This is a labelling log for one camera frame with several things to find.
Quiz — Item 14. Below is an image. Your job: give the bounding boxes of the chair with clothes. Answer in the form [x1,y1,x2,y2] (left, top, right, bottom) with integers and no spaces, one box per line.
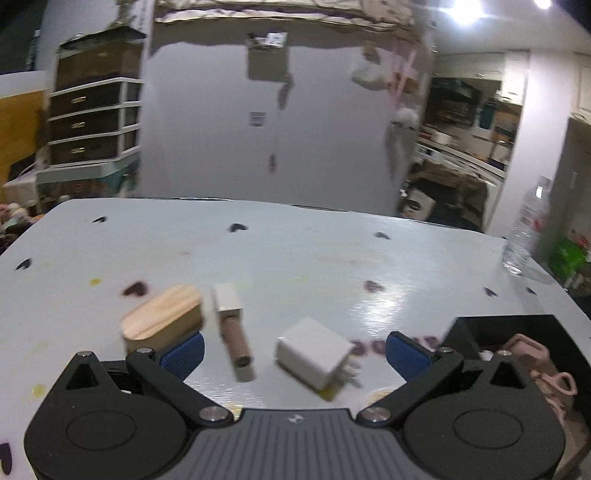
[399,159,490,232]

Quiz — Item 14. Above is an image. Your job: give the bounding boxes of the printed blanket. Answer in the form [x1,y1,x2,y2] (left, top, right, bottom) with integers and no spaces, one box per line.
[154,0,416,31]

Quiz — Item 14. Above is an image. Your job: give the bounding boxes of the white kitchen wall cabinets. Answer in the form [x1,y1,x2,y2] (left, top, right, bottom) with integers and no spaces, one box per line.
[434,51,529,104]

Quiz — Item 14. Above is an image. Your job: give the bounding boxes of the teal patterned cabinet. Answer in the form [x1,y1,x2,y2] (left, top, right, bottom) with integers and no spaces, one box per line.
[36,154,141,199]

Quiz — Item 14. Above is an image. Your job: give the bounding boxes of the glass fish tank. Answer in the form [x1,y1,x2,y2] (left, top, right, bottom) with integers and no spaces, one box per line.
[55,28,147,90]

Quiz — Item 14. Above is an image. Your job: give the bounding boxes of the pile of plush toys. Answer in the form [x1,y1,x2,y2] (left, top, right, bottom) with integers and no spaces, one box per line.
[0,200,47,252]

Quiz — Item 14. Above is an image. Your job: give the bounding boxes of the pink hanging ribbons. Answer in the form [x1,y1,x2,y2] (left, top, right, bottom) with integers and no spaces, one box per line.
[390,32,416,97]

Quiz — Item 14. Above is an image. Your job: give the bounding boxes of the white charger plug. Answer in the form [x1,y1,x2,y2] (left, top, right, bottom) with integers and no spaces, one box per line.
[276,317,363,401]

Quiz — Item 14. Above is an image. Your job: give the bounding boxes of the clear wall shelf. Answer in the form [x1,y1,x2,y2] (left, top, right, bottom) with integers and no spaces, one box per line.
[245,32,287,49]

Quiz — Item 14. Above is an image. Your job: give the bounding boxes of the clear plastic water bottle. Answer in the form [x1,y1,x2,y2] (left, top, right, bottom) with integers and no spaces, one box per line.
[502,175,552,275]

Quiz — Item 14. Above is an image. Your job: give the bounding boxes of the white sheep plush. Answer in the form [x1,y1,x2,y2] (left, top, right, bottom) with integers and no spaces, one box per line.
[392,106,421,127]

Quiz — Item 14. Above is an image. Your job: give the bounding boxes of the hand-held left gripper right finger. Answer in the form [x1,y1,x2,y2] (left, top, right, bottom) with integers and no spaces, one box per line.
[356,331,533,424]

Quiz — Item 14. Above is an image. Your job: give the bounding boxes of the black storage box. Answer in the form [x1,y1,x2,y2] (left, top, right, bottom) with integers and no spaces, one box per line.
[442,315,589,480]

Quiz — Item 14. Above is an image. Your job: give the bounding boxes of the brown tube with white cap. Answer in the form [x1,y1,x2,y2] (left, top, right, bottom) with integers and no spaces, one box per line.
[212,283,256,383]

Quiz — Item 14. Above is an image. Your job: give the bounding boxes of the oval wooden box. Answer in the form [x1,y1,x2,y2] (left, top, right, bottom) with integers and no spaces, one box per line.
[119,285,205,356]

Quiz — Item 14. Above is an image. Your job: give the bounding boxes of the white drawer unit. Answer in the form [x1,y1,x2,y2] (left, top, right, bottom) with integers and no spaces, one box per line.
[48,78,141,167]

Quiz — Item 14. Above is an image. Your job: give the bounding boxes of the white hanging bag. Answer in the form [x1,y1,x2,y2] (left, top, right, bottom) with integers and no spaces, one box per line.
[350,60,393,90]

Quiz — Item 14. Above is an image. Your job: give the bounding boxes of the ceiling lamp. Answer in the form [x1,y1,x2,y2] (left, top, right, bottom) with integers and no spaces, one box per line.
[445,0,485,26]

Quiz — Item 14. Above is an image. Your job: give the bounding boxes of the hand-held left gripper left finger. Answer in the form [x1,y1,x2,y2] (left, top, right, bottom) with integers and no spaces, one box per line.
[62,331,235,425]

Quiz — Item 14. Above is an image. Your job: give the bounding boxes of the white appliance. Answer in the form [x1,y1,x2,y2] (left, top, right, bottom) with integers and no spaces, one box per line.
[4,161,49,204]

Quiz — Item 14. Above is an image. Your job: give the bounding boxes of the green package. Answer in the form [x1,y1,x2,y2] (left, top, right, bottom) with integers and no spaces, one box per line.
[549,235,587,289]

